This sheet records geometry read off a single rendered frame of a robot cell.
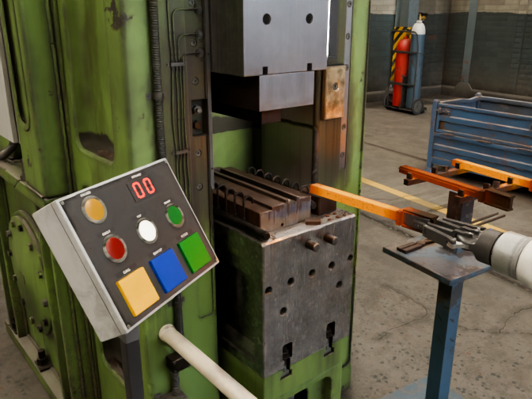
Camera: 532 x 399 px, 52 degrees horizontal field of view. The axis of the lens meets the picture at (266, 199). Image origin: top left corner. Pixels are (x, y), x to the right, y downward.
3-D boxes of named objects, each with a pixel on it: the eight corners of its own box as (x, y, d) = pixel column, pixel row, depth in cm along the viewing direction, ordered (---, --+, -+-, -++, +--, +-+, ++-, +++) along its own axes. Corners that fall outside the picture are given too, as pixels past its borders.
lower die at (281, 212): (310, 218, 169) (311, 192, 166) (260, 234, 157) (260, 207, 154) (231, 186, 200) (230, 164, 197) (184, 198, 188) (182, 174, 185)
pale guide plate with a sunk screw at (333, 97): (343, 116, 184) (346, 65, 179) (324, 119, 179) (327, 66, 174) (339, 115, 186) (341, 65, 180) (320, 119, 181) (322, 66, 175)
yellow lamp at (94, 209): (110, 219, 106) (108, 198, 105) (86, 225, 104) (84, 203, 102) (103, 214, 109) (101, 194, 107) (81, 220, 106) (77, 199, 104)
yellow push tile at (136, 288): (160, 298, 110) (143, 265, 109) (136, 316, 104) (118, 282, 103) (154, 300, 111) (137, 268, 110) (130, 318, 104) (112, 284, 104)
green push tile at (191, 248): (211, 260, 127) (197, 231, 126) (194, 273, 121) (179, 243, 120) (206, 262, 128) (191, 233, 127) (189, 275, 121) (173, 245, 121)
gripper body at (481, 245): (486, 272, 111) (446, 256, 118) (507, 260, 117) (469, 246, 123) (492, 238, 109) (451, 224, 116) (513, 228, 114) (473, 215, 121)
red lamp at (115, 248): (131, 257, 107) (128, 237, 106) (108, 264, 104) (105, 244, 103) (123, 252, 109) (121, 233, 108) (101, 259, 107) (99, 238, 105)
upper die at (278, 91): (313, 104, 157) (314, 70, 154) (259, 112, 145) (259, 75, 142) (229, 89, 188) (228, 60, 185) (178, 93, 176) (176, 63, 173)
